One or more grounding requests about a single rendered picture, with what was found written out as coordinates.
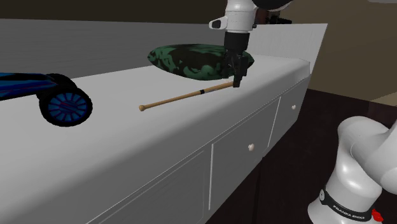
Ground dark green patterned pillow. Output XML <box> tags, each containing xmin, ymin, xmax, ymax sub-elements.
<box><xmin>147</xmin><ymin>43</ymin><xmax>255</xmax><ymax>81</ymax></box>

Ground wooden baseball bat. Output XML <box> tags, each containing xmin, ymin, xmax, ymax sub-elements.
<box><xmin>138</xmin><ymin>81</ymin><xmax>235</xmax><ymax>113</ymax></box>

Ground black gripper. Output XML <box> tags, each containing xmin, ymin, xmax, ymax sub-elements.
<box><xmin>220</xmin><ymin>31</ymin><xmax>251</xmax><ymax>89</ymax></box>

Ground blue black wheeled toy vehicle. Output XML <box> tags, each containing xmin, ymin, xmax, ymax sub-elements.
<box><xmin>0</xmin><ymin>72</ymin><xmax>94</xmax><ymax>128</ymax></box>

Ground white bed with drawers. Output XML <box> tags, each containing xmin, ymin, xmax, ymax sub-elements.
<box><xmin>0</xmin><ymin>18</ymin><xmax>328</xmax><ymax>224</ymax></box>

